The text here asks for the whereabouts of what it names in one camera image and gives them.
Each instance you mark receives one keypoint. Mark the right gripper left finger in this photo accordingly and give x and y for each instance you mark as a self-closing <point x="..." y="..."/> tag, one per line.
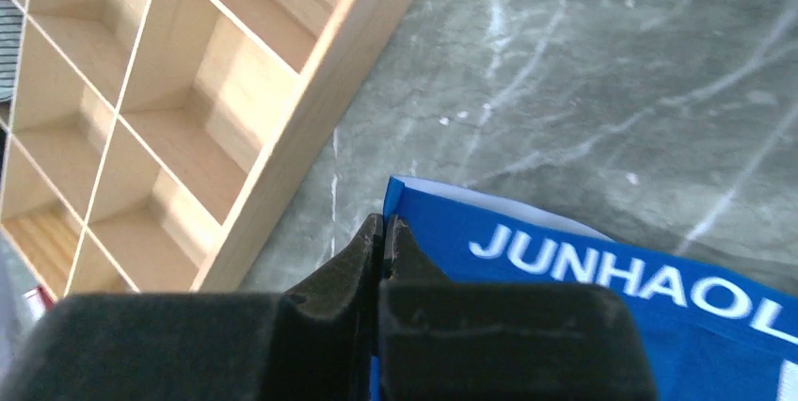
<point x="311" y="342"/>

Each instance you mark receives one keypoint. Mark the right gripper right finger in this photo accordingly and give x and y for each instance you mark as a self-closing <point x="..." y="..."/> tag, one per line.
<point x="439" y="339"/>

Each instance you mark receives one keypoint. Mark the blue underwear white trim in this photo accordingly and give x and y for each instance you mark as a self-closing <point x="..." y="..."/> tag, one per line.
<point x="709" y="332"/>

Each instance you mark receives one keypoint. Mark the small red white tag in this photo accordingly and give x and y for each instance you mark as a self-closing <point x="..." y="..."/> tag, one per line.
<point x="38" y="302"/>

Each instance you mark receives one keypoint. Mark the wooden compartment tray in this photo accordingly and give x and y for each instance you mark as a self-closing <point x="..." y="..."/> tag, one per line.
<point x="153" y="145"/>

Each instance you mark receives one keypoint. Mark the grey rolled sock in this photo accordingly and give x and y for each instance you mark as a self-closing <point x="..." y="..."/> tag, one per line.
<point x="12" y="20"/>

